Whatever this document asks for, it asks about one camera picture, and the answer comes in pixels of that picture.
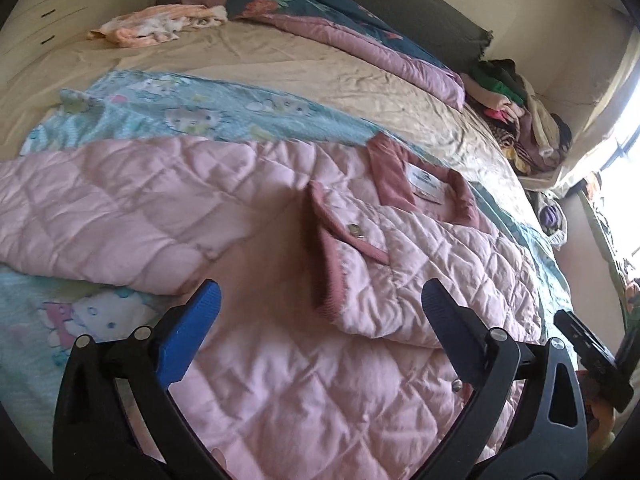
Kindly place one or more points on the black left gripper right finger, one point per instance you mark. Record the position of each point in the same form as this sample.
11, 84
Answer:
611, 372

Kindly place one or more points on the finger of the dark-padded right gripper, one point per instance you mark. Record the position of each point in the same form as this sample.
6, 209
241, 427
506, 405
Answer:
547, 438

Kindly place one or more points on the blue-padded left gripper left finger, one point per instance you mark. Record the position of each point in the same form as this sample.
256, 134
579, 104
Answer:
115, 417

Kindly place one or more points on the pink quilted jacket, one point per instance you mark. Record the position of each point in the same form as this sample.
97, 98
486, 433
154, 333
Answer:
322, 364

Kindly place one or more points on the pile of assorted clothes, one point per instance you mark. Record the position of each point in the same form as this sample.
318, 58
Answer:
532, 139

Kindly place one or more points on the turquoise cartoon print blanket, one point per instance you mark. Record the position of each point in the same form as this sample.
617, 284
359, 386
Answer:
42, 315

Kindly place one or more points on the beige bed sheet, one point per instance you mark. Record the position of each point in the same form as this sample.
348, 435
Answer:
266, 57

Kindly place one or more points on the peach white crumpled garment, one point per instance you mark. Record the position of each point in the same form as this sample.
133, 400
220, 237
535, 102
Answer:
158, 24

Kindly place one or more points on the dark green headboard cushion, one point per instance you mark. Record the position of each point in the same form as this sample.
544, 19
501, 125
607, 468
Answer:
437, 27

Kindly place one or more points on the dark floral purple-lined quilt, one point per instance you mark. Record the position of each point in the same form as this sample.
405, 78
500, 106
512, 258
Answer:
347, 26

